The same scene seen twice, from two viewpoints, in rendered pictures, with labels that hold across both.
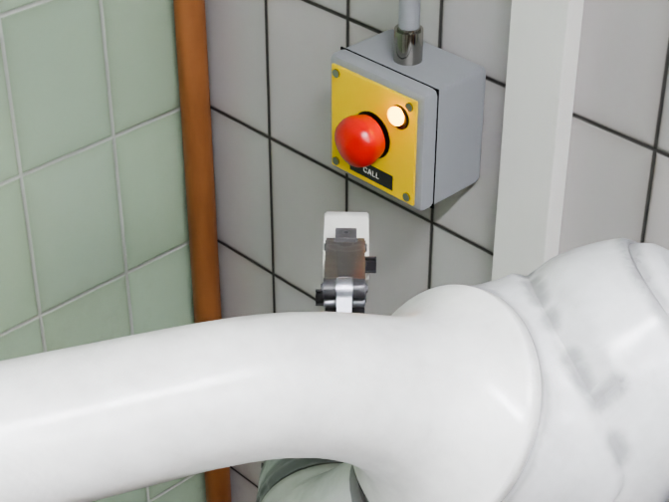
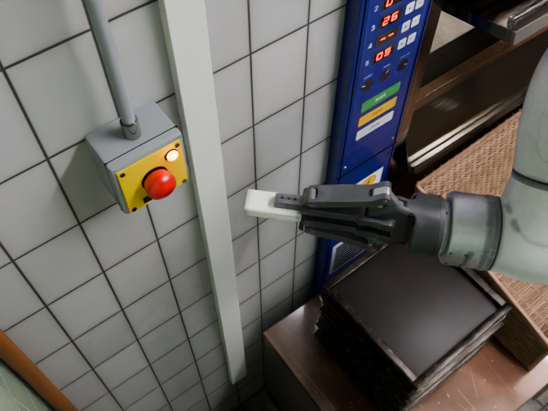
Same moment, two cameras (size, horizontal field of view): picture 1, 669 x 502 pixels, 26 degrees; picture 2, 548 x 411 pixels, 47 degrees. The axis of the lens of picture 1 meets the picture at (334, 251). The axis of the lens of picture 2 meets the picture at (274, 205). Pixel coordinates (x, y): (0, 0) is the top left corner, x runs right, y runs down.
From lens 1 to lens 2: 0.86 m
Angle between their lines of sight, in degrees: 58
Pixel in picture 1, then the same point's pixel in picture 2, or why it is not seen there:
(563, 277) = not seen: outside the picture
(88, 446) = not seen: outside the picture
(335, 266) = (353, 196)
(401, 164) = (177, 171)
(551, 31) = (201, 50)
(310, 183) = (54, 249)
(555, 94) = (209, 74)
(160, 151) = not seen: outside the picture
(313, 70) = (32, 204)
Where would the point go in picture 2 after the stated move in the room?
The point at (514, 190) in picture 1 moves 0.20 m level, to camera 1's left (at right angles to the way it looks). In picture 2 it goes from (198, 130) to (165, 257)
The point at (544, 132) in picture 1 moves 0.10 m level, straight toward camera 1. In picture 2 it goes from (208, 95) to (280, 112)
